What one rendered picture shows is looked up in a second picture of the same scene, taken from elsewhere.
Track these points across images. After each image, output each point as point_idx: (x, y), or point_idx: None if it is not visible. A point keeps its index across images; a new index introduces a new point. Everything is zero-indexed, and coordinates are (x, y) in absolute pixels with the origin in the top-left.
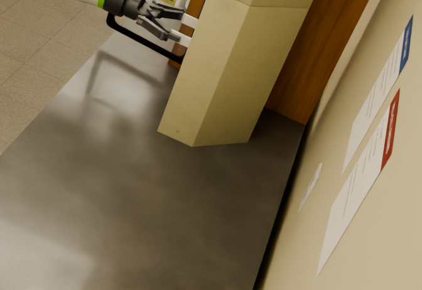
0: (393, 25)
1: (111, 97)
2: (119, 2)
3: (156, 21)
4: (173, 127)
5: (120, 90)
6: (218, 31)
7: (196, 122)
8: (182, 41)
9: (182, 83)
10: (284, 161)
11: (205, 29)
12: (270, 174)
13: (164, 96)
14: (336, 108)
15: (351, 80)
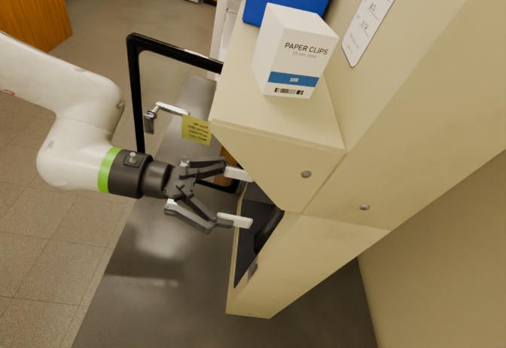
0: None
1: (161, 277)
2: (131, 188)
3: (193, 204)
4: (245, 312)
5: (170, 257)
6: (312, 258)
7: (274, 310)
8: (236, 224)
9: (252, 293)
10: (354, 278)
11: (288, 257)
12: (354, 313)
13: (220, 239)
14: (458, 276)
15: (497, 254)
